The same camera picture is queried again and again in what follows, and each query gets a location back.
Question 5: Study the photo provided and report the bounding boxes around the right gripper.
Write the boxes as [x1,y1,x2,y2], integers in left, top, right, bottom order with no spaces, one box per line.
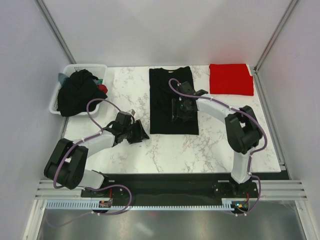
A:
[172,97,195,122]

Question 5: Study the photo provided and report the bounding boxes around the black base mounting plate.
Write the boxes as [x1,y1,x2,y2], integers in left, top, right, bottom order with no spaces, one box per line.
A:
[81,173,258,206]

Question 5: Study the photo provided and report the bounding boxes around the right aluminium frame post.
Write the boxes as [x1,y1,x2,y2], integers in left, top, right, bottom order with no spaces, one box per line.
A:
[252,0,301,75]

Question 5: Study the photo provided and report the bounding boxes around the folded red t-shirt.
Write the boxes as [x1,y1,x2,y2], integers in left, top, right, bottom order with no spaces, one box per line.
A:
[209,63,254,96]

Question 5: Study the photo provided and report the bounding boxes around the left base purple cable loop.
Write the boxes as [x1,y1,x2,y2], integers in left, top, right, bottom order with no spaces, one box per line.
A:
[91,184,133,217]

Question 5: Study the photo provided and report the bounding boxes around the left aluminium frame post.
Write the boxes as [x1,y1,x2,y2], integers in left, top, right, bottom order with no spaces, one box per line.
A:
[34,0,77,64]

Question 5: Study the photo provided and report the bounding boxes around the teal garment in basket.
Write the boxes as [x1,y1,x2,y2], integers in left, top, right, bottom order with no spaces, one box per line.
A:
[58,72,69,86]

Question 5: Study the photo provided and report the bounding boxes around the aluminium frame post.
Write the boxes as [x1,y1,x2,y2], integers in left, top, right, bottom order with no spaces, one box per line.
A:
[34,0,77,64]
[252,0,301,75]

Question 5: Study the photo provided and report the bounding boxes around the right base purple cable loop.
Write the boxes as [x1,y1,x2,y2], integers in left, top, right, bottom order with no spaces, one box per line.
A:
[231,174,262,217]

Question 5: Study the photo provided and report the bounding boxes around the black t-shirt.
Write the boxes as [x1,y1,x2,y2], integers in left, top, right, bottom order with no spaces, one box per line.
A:
[149,66,199,135]

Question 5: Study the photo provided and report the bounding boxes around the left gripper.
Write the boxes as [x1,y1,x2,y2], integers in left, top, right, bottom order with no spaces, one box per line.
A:
[122,119,149,145]

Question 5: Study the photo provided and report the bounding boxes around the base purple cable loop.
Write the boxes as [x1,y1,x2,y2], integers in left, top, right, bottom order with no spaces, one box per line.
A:
[91,184,133,217]
[231,174,262,217]

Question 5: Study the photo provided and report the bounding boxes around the dark clothes pile in basket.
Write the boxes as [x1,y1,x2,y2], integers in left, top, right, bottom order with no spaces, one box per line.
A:
[57,69,107,117]

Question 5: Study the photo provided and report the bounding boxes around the white slotted cable duct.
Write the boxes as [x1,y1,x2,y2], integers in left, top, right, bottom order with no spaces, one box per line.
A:
[45,198,249,212]

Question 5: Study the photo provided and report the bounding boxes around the red garment in basket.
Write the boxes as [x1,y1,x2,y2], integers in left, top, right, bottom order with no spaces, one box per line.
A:
[98,84,108,94]

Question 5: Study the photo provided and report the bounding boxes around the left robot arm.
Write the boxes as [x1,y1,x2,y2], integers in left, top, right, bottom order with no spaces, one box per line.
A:
[44,111,149,197]

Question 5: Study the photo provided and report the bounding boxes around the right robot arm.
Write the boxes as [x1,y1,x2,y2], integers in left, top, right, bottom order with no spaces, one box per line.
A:
[171,81,266,198]

